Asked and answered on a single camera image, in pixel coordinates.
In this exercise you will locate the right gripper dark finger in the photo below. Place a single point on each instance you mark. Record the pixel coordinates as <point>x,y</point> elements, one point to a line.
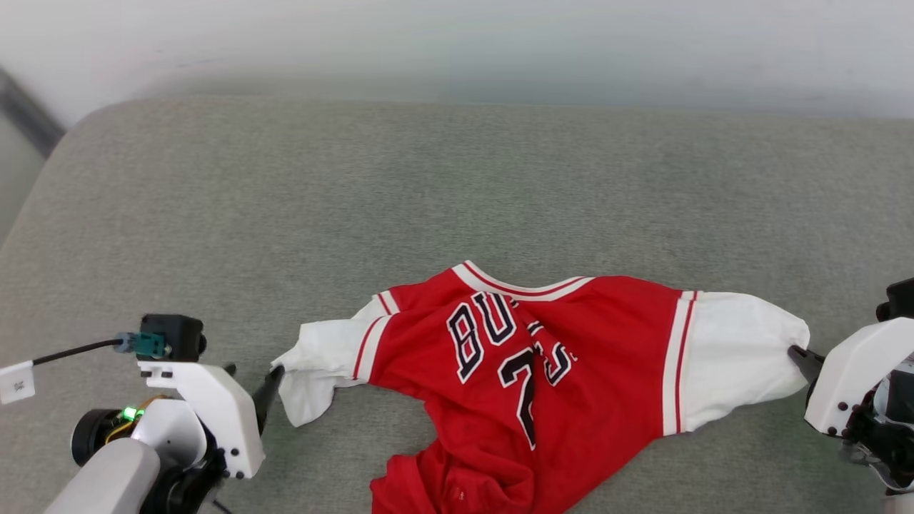
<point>807,360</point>

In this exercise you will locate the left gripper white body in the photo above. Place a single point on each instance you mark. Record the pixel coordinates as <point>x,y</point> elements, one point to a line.
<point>221,414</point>

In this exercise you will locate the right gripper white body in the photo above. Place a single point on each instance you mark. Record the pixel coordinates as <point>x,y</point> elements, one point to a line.
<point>850,378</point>

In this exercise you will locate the red and white basketball jersey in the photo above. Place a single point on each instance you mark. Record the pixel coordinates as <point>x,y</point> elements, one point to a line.
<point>607,357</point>

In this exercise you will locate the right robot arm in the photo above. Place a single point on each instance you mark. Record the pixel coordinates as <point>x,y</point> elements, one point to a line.
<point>896,442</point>

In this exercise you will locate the dark grey skirting strip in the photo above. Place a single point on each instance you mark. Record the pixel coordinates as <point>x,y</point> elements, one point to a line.
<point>28,118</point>

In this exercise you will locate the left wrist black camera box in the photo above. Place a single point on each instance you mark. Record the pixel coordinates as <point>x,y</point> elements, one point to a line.
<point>171,335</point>

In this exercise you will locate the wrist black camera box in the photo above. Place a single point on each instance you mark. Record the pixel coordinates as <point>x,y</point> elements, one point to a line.
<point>171,335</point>
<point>901,300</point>

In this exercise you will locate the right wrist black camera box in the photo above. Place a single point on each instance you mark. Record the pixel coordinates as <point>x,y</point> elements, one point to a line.
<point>901,300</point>

